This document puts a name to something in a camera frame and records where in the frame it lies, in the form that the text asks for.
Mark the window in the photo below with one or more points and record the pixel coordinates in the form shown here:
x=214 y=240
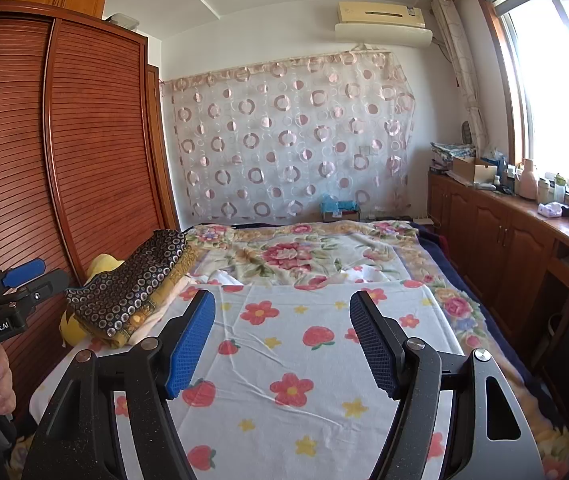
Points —
x=544 y=85

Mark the sheer circle-patterned curtain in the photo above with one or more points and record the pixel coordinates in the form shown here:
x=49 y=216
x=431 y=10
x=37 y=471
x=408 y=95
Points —
x=289 y=135

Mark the blue box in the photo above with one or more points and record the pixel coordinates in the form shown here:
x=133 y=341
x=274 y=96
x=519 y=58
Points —
x=340 y=208

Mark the white box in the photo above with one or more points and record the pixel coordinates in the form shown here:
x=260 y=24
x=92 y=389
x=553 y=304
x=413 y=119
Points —
x=123 y=20

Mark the beige window curtain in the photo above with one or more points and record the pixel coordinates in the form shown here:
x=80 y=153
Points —
x=456 y=60

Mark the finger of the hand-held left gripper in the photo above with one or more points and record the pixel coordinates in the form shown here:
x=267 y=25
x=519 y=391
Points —
x=24 y=270
x=47 y=282

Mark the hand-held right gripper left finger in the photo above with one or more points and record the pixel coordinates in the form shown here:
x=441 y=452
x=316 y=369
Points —
x=192 y=340

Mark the stack of folded cloths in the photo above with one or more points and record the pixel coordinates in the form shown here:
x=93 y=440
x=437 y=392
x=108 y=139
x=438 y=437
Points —
x=452 y=150

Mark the wall air conditioner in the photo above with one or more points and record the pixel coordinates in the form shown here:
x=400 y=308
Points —
x=384 y=20

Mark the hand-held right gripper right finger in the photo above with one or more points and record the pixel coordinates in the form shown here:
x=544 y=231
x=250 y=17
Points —
x=374 y=345

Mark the floral blanket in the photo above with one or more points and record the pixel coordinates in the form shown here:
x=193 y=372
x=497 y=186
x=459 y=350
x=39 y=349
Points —
x=289 y=255

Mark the pink thermos jug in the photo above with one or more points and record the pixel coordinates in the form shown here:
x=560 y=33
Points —
x=528 y=179

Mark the wooden louvered wardrobe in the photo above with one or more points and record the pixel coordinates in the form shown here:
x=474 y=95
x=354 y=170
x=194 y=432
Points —
x=104 y=135

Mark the white tissue pack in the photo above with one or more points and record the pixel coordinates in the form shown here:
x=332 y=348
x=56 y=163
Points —
x=551 y=208

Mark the yellow plush toy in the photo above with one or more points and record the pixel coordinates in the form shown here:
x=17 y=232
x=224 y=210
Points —
x=104 y=264

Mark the cardboard box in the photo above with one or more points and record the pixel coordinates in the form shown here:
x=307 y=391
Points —
x=471 y=169

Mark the golden brown patterned cloth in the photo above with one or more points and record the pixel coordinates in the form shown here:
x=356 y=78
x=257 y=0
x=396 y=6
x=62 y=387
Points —
x=157 y=307

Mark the wooden sideboard cabinet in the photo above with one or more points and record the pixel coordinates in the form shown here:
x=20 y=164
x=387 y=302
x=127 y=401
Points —
x=489 y=230

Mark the green-capped bottle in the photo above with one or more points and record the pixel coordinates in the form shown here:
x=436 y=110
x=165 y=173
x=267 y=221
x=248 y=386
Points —
x=559 y=187

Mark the navy circle-patterned shirt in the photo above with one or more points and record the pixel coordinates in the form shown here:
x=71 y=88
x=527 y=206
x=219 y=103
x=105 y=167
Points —
x=124 y=280

